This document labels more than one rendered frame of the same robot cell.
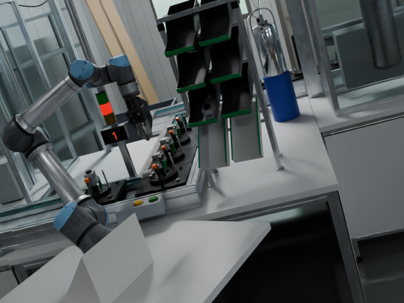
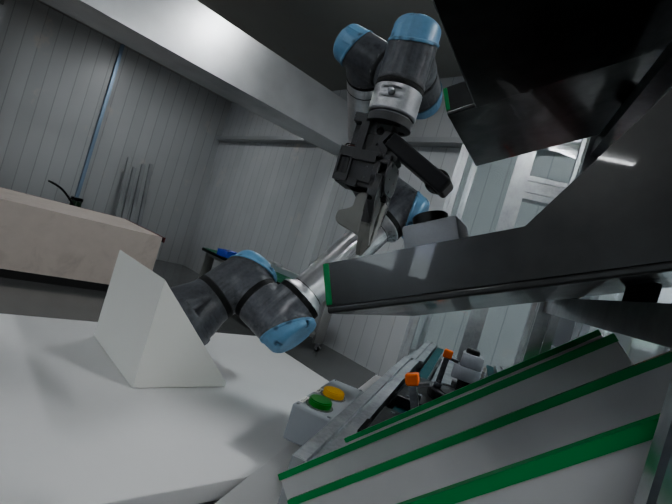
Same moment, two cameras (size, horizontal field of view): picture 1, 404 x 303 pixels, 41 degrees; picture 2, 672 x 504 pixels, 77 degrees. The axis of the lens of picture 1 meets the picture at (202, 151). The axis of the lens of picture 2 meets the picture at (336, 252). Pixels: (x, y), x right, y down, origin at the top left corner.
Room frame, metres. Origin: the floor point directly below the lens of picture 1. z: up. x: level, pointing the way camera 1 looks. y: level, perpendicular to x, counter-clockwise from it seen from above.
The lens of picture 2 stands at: (2.21, -0.44, 1.22)
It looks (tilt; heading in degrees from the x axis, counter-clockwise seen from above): 0 degrees down; 98
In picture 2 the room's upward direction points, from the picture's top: 17 degrees clockwise
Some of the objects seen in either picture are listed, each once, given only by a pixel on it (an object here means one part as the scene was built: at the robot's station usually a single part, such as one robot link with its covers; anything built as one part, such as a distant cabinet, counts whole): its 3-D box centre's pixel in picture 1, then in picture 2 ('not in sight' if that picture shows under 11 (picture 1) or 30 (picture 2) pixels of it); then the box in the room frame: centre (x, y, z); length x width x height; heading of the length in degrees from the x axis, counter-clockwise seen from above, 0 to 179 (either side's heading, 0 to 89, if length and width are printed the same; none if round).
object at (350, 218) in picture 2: (147, 130); (353, 221); (2.14, 0.18, 1.27); 0.06 x 0.03 x 0.09; 169
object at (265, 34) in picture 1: (267, 41); not in sight; (3.04, -0.54, 1.32); 0.14 x 0.14 x 0.38
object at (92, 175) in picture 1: (91, 176); (473, 366); (2.45, 0.54, 1.06); 0.08 x 0.04 x 0.07; 169
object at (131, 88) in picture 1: (129, 88); (393, 106); (2.14, 0.20, 1.45); 0.08 x 0.08 x 0.05
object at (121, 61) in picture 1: (121, 69); (409, 59); (2.14, 0.20, 1.53); 0.09 x 0.08 x 0.11; 77
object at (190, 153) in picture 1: (169, 151); not in sight; (2.61, 0.16, 1.01); 0.24 x 0.24 x 0.13; 79
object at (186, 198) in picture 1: (105, 216); (379, 407); (2.27, 0.50, 0.91); 0.89 x 0.06 x 0.11; 79
